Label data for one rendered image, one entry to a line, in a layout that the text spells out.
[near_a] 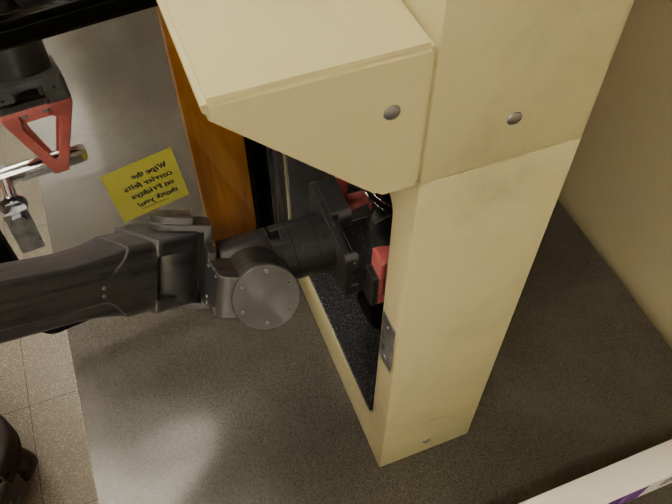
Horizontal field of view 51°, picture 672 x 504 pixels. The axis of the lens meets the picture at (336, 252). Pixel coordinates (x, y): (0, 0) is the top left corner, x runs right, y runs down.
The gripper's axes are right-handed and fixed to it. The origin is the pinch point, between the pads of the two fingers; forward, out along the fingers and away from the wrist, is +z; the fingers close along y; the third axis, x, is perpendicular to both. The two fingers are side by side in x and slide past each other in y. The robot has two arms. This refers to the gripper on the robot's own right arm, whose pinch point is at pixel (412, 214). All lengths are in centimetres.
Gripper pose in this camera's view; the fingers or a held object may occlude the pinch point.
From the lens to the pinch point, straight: 70.7
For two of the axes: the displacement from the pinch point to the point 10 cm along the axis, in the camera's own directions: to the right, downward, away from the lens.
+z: 9.4, -2.8, 2.1
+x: 0.0, 6.0, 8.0
